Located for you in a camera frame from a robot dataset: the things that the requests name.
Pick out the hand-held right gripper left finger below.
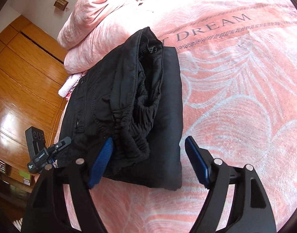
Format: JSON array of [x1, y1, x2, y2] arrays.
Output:
[[21, 136, 114, 233]]

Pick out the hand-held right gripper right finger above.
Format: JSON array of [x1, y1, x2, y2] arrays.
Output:
[[184, 135, 277, 233]]

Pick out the black pants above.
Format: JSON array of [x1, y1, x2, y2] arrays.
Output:
[[57, 27, 183, 191]]

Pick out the green box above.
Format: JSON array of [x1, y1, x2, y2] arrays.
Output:
[[17, 170, 31, 183]]

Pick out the pink white towel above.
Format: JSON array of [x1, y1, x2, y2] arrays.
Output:
[[58, 74, 82, 98]]

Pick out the pink printed blanket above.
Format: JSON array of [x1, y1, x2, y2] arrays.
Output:
[[14, 0, 297, 233]]

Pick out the wooden wardrobe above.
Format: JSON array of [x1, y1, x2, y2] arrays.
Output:
[[0, 15, 72, 190]]

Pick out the pink fleece quilt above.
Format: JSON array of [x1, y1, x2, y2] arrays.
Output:
[[57, 0, 163, 75]]

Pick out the wooden wall fixture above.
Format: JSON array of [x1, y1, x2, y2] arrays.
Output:
[[53, 0, 69, 11]]

